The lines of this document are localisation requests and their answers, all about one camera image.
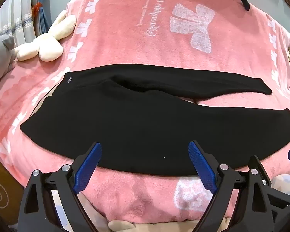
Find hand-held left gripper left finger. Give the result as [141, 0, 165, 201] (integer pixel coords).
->
[17, 141, 102, 232]

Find wooden cabinet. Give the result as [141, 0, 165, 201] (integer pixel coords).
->
[0, 150, 27, 225]

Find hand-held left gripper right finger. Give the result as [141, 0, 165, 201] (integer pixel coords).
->
[188, 141, 275, 232]

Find grey plush pillow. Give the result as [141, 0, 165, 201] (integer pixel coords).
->
[0, 34, 17, 83]

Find blue curtain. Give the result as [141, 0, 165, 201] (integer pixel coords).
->
[30, 0, 87, 35]

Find pink bow-print blanket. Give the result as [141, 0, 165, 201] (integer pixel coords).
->
[0, 0, 290, 225]

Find red curtain ornament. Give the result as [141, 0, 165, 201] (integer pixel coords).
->
[32, 2, 43, 15]

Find black pants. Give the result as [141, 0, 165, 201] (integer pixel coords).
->
[20, 64, 290, 176]

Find cream bunny plush toy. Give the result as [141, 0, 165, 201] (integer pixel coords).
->
[14, 10, 77, 62]

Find white patterned cloth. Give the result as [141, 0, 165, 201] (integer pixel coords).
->
[272, 174, 290, 195]

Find cream plush item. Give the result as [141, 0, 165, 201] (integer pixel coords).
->
[108, 220, 136, 232]

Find white patterned sheer curtain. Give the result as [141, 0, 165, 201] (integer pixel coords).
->
[0, 0, 37, 44]

